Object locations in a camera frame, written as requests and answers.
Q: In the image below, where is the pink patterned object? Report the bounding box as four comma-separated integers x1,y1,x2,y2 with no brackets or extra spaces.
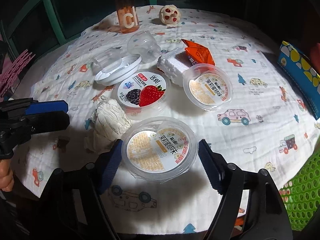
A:
1,49,35,98

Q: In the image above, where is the clear plastic cup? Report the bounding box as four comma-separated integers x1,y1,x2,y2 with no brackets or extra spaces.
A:
127,31,161,63

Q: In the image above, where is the orange snack wrapper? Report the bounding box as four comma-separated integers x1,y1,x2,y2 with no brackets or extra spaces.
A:
182,39,215,65

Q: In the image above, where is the orange water bottle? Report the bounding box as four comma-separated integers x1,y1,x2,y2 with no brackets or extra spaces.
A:
115,0,139,34

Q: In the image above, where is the white skull squishy toy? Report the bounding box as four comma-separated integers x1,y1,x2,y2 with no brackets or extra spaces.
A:
159,5,181,25

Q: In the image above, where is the jelly cup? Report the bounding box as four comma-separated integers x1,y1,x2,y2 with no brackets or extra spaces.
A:
121,116,199,183
183,63,233,112

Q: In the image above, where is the person's left hand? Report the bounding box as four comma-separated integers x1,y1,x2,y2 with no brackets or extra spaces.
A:
0,159,14,192

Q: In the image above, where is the white paper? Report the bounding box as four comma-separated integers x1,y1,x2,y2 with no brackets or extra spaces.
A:
84,96,131,154

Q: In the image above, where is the berry yogurt cup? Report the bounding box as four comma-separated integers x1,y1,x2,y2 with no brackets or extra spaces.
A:
113,69,171,120

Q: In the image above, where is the white printed cartoon tablecloth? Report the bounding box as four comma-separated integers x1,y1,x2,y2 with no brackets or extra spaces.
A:
11,5,319,235

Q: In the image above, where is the blue yellow tissue box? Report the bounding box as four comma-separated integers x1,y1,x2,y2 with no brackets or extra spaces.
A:
277,41,320,120

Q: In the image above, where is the red apple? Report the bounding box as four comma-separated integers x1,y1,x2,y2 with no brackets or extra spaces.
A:
310,43,320,69

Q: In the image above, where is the green window frame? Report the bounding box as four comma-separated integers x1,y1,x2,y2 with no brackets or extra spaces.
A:
0,0,158,61

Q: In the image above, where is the clear square plastic container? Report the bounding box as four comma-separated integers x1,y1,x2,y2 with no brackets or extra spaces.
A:
92,48,122,75

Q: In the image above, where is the white plastic cup lid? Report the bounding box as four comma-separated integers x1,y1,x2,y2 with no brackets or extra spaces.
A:
94,54,142,86

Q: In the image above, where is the green plastic mesh basket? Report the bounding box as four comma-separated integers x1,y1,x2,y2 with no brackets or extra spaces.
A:
279,151,320,231

